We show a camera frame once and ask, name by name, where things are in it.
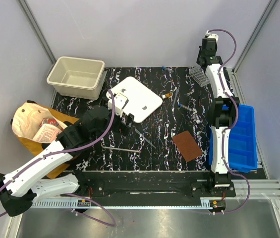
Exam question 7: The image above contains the purple cable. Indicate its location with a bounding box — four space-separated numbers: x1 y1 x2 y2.
0 89 117 227
208 29 251 215

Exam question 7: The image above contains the clear glass rod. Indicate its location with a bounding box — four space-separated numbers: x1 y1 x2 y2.
172 88 178 108

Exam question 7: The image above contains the beige plastic bin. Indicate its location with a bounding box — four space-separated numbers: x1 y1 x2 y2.
47 57 105 100

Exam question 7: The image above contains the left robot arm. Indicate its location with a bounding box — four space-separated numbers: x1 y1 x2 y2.
0 106 134 217

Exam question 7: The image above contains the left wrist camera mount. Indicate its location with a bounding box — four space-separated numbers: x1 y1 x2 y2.
107 93 129 117

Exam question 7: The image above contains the blue capped tube rear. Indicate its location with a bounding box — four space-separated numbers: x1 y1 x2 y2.
162 66 173 72

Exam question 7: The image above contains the orange capped vial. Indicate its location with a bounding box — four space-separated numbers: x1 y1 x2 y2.
162 92 173 99

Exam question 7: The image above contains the clear test tube rack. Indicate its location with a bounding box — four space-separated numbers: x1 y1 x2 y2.
189 65 210 87

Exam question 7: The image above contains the blue compartment tray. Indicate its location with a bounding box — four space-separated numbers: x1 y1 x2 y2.
208 104 258 174

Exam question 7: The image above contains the thermometer with red tip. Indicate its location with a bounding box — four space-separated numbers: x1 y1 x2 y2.
102 146 141 153

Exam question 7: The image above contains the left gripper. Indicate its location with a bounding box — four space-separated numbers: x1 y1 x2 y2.
93 98 134 143

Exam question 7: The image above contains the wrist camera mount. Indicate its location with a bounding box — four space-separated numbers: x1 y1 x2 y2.
205 31 219 42
107 93 129 117

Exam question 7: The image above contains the white plastic lid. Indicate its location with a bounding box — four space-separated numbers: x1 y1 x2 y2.
111 76 163 123

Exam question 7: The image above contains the blue capped test tube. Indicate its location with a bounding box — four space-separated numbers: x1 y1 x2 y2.
178 103 193 112

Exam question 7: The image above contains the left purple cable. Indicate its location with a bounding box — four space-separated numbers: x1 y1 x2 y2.
0 89 117 227

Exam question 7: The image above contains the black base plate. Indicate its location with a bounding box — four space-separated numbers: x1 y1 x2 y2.
75 171 236 198

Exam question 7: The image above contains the cloth bag with items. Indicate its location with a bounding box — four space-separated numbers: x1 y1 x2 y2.
10 100 86 179

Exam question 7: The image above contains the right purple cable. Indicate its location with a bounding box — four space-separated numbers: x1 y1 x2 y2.
208 29 251 215

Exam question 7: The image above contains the white capped tube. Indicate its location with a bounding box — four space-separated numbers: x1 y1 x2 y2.
193 113 201 124

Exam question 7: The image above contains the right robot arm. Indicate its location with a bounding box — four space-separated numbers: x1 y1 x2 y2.
197 34 239 196

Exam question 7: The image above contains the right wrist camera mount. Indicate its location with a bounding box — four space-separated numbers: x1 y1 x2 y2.
205 31 219 42

